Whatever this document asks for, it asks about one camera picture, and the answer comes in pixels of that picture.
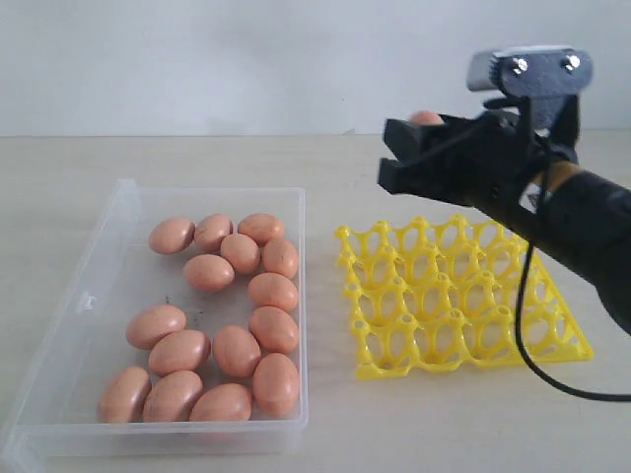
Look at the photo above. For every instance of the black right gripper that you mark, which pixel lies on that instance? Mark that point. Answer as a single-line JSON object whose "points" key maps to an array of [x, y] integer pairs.
{"points": [[495, 162]]}

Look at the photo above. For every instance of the brown egg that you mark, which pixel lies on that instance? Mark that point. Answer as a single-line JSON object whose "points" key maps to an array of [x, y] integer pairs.
{"points": [[184, 350], [172, 235], [225, 402], [173, 397], [211, 230], [274, 329], [261, 227], [280, 256], [124, 397], [236, 351], [242, 252], [271, 289], [152, 324], [276, 385], [209, 273], [426, 118]]}

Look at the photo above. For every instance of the yellow plastic egg tray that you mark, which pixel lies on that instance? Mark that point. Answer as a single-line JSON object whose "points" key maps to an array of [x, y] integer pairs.
{"points": [[438, 296]]}

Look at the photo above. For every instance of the clear plastic container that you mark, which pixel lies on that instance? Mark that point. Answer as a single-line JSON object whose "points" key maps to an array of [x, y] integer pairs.
{"points": [[119, 276]]}

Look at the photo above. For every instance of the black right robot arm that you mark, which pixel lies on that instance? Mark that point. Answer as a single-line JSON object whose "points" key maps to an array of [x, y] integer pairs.
{"points": [[584, 225]]}

